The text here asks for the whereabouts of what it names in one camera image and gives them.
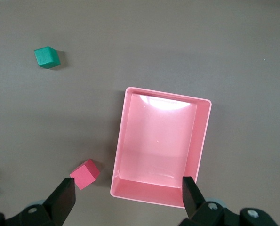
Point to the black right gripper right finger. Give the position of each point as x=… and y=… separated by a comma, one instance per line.
x=196, y=209

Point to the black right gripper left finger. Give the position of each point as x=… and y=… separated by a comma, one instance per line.
x=57, y=207

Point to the red cube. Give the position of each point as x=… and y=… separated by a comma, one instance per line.
x=84, y=175

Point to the pink plastic bin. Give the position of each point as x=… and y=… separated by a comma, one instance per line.
x=154, y=141

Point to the green cube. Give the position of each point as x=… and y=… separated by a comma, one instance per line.
x=46, y=57

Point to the brown table cover sheet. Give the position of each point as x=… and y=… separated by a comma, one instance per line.
x=201, y=47

